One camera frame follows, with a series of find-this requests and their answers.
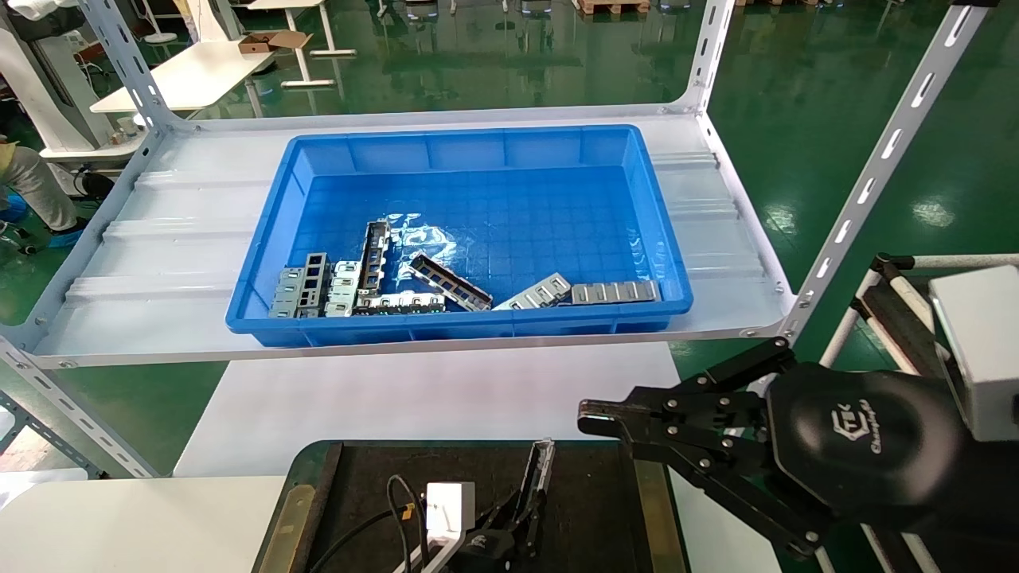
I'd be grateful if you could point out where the white machine base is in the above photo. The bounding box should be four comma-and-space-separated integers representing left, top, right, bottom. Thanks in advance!
0, 0, 148, 164

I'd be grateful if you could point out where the long dark metal channel part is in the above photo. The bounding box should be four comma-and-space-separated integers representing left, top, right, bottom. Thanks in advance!
407, 251, 495, 313
356, 220, 393, 298

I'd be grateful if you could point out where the person in beige trousers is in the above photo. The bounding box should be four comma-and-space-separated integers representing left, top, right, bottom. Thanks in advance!
0, 138, 87, 249

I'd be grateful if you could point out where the white tube cart frame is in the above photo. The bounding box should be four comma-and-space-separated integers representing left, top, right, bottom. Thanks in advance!
820, 252, 1019, 375

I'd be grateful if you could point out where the white stand base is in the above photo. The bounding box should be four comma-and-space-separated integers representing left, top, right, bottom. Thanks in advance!
131, 0, 178, 45

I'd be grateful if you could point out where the flat grey ribbed metal part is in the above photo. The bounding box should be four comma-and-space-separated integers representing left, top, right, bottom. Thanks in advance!
570, 279, 662, 306

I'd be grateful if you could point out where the clear plastic film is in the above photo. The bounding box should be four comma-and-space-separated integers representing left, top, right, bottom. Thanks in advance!
381, 212, 459, 268

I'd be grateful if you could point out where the white table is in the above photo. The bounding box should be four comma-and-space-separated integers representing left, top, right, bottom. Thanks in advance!
89, 37, 287, 114

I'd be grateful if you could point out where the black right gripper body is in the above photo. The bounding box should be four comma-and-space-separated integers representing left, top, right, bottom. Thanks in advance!
764, 360, 1019, 573

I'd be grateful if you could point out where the black cart pad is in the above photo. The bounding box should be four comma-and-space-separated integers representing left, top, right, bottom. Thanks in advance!
856, 282, 952, 376

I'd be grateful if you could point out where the grey metal channel part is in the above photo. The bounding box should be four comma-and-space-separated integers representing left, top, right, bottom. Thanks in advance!
517, 438, 556, 520

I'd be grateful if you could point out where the brown cardboard box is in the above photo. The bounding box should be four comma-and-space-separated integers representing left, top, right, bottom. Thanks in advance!
238, 29, 314, 55

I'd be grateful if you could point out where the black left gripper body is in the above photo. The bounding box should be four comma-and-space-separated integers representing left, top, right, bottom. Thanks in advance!
448, 530, 534, 573

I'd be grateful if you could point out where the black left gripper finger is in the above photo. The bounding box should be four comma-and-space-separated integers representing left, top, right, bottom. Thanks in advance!
517, 476, 552, 559
476, 492, 524, 552

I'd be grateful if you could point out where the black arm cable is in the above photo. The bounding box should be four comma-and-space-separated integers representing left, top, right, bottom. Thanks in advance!
309, 474, 435, 573

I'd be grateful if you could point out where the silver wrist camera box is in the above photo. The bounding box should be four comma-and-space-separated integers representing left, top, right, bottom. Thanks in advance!
425, 480, 478, 544
927, 264, 1019, 443

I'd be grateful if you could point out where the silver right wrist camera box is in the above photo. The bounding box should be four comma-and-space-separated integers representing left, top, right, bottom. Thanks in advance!
927, 264, 1019, 443

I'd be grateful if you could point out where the dark grey slotted metal part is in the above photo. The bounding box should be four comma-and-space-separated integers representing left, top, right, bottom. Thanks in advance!
296, 252, 331, 318

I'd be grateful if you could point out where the white desk with legs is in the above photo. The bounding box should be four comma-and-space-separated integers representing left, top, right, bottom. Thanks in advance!
245, 0, 357, 89

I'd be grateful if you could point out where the white metal shelf rack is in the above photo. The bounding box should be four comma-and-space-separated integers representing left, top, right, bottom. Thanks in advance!
0, 0, 1001, 480

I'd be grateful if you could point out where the light grey slotted metal part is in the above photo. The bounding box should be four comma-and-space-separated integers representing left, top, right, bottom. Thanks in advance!
492, 272, 573, 312
324, 260, 365, 318
267, 267, 308, 320

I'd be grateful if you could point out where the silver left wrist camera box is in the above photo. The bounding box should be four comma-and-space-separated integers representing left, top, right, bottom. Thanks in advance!
425, 480, 478, 544

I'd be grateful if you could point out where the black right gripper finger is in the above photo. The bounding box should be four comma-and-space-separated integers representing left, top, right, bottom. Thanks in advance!
577, 337, 798, 446
621, 434, 838, 559

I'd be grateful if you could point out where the black container tray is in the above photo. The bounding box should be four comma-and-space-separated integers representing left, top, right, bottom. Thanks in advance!
252, 439, 688, 573

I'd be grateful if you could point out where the blue plastic bin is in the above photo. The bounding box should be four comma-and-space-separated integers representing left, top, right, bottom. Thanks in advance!
224, 123, 694, 348

